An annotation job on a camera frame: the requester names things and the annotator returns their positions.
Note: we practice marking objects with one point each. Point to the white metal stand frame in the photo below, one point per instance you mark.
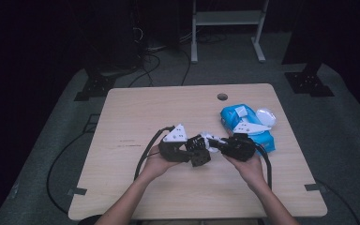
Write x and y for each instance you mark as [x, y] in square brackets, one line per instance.
[228, 18]

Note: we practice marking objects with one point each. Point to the black stand base plate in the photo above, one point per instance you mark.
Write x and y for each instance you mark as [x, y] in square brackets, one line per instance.
[95, 87]
[307, 82]

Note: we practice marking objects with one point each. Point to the grey tape strip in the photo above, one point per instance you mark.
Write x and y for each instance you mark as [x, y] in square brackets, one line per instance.
[314, 187]
[76, 191]

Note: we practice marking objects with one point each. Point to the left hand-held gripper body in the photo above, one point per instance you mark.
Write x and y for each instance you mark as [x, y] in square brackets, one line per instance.
[172, 151]

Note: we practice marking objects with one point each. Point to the blue wet wipes pack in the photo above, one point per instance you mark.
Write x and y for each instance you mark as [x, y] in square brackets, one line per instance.
[231, 115]

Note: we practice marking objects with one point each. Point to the person's right hand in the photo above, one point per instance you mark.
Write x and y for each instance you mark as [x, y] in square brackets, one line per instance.
[250, 170]

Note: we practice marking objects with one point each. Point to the person's left hand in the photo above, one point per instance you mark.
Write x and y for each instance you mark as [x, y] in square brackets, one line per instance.
[156, 167]

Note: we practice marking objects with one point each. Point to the dark equipment rack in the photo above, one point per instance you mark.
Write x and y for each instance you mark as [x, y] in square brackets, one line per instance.
[115, 37]

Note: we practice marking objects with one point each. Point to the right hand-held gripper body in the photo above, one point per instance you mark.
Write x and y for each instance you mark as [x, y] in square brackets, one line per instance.
[239, 150]

